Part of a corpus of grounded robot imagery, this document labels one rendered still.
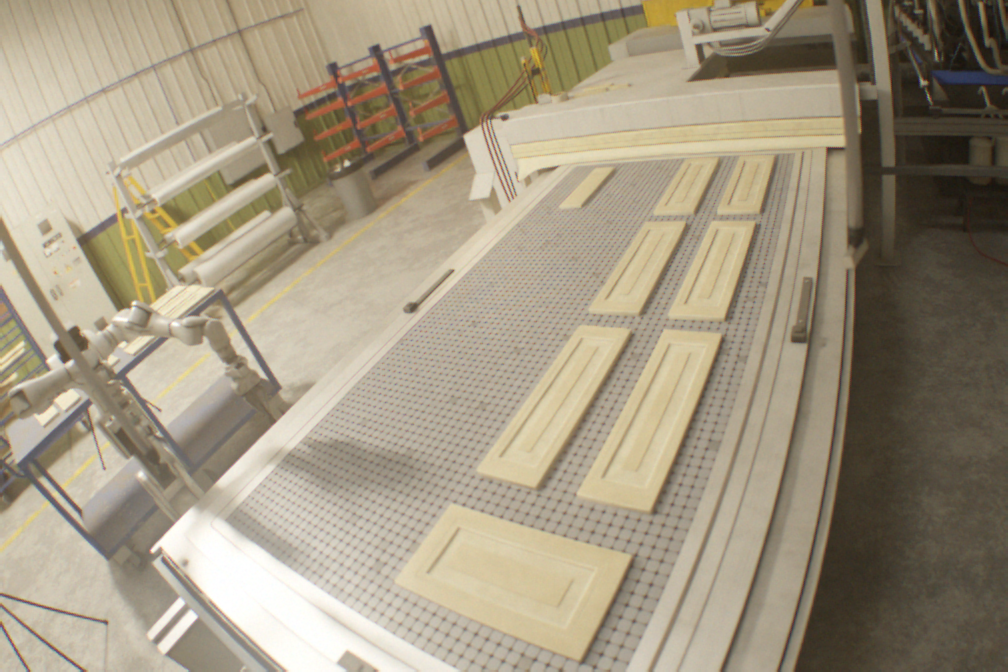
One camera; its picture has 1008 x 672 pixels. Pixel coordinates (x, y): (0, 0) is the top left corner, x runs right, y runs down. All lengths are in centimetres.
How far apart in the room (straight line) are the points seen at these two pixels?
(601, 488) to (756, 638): 52
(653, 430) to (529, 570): 48
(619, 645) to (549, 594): 19
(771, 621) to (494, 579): 60
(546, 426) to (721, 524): 57
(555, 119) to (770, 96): 133
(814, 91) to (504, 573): 264
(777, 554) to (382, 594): 90
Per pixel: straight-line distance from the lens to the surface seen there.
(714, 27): 391
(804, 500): 134
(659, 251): 221
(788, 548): 127
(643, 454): 140
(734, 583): 119
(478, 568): 131
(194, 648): 221
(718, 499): 131
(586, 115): 343
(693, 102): 319
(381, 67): 949
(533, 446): 150
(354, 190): 712
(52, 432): 326
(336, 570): 152
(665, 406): 150
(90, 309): 802
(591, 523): 132
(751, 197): 254
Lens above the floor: 194
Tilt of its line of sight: 28 degrees down
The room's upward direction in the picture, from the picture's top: 20 degrees counter-clockwise
